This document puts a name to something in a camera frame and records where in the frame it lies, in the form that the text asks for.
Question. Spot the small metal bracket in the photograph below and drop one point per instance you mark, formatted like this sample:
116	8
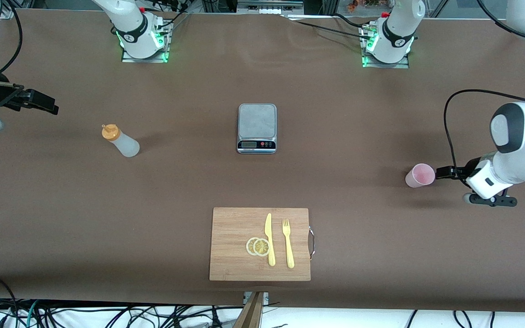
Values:
265	297

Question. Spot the yellow plastic fork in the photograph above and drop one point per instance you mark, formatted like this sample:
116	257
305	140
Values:
289	248

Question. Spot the pink plastic cup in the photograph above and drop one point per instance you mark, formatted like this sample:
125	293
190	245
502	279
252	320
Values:
415	180

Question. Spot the wooden cutting board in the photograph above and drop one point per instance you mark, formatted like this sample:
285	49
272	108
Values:
230	246

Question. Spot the silver digital kitchen scale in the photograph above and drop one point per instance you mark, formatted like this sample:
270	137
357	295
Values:
256	123

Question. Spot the brown table cover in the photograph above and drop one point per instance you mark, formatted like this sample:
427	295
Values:
107	228

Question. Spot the aluminium frame corner bracket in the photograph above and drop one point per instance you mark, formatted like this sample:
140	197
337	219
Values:
8	13

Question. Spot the yellow lemon slice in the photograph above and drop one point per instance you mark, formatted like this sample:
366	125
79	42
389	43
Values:
261	247
249	246

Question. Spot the yellow plastic knife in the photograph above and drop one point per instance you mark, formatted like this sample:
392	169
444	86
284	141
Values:
270	241

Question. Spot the grey power strip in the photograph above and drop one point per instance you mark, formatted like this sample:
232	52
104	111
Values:
290	4

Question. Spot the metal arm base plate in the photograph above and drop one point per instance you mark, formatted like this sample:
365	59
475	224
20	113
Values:
383	65
146	60

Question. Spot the translucent orange-capped sauce bottle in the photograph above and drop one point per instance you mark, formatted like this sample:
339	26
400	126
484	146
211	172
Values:
126	145

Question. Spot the wooden post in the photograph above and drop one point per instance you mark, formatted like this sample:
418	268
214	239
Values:
251	314

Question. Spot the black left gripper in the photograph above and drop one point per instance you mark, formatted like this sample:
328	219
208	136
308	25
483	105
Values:
462	172

